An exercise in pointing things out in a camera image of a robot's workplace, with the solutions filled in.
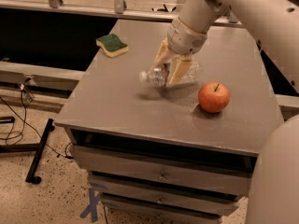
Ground black metal stand base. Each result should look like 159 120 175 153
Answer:
0 116 56 185

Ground red apple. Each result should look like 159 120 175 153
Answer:
198 82 230 113

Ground green and yellow sponge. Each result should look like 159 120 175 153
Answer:
96 34 129 58

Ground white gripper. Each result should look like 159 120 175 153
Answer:
154 18 207 86

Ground black cable on floor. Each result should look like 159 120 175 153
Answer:
0 77 74 160

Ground grey drawer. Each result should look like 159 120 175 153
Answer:
88 173 239 216
101 194 222 224
70 145 250 196

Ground grey metal railing frame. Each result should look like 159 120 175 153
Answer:
0 0 244 28

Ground bottom grey drawer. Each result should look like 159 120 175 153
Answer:
101 194 222 224

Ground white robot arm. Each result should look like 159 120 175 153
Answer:
154 0 299 224

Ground blue tape cross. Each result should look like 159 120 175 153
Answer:
79 188 101 224

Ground clear plastic water bottle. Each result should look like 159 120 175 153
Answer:
139 62 203 88

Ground middle grey drawer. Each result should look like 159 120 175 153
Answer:
88 173 239 216

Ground top grey drawer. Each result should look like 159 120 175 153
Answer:
70 145 250 196

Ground grey drawer cabinet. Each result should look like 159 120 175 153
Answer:
53 18 285 224

